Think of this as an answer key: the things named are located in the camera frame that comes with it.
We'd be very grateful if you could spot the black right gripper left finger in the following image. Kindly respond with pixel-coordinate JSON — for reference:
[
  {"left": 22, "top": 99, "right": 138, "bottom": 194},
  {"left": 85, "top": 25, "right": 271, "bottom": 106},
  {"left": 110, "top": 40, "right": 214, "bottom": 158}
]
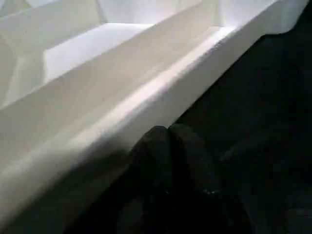
[{"left": 114, "top": 125, "right": 176, "bottom": 234}]

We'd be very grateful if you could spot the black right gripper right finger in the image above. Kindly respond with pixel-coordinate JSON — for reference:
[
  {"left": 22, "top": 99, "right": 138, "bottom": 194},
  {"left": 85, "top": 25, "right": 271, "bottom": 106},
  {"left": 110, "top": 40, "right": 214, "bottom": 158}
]
[{"left": 169, "top": 123, "right": 247, "bottom": 234}]

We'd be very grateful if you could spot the white plastic table top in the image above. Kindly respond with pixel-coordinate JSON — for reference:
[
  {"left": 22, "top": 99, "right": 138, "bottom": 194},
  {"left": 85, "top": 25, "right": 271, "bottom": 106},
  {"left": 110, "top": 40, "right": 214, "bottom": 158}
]
[{"left": 0, "top": 0, "right": 311, "bottom": 234}]

